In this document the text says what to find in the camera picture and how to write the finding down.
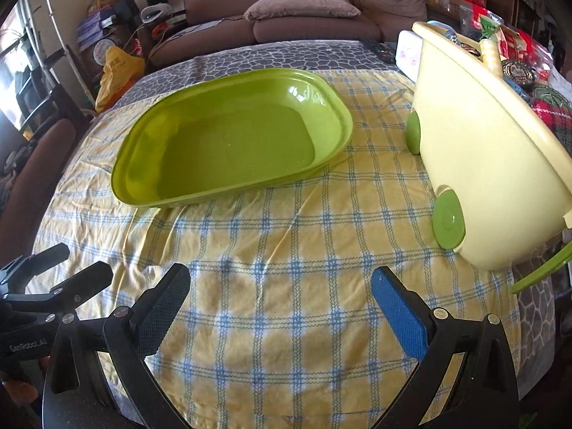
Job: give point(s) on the brown chair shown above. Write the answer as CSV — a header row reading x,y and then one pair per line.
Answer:
x,y
40,174

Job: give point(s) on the dark wooden cabinet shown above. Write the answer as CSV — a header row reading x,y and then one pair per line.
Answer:
x,y
514,0

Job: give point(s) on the brown fabric sofa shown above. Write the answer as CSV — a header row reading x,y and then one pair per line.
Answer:
x,y
214,18

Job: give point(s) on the black remote control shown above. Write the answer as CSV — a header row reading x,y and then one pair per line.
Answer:
x,y
375,47

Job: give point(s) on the embroidered crest patch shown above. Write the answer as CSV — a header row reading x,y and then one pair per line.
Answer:
x,y
517,73

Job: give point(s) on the green snack packet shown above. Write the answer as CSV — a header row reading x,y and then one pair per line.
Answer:
x,y
490,27

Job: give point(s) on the green plastic tray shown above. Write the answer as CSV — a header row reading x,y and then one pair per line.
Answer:
x,y
223,147

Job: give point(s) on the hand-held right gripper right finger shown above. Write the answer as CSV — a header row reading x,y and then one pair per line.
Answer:
x,y
400,308

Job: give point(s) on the yellow blue checked tablecloth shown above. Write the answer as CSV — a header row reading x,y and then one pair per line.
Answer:
x,y
277,268

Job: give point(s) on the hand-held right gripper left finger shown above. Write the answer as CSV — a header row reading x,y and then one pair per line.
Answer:
x,y
156,317

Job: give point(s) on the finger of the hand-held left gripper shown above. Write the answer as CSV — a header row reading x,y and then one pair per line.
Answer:
x,y
76,288
27,268

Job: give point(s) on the beige pillow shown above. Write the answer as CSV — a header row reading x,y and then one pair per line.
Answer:
x,y
299,8

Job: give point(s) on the white tissue box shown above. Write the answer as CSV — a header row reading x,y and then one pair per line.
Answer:
x,y
409,56

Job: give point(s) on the yellow plastic bag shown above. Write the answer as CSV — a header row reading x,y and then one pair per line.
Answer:
x,y
118,76

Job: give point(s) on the red snack packet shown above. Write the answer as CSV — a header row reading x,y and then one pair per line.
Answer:
x,y
523,47

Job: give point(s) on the yellow checked roll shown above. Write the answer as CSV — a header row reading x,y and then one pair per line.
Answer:
x,y
491,56

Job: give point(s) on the round compass patch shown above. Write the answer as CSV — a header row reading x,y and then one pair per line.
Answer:
x,y
552,96

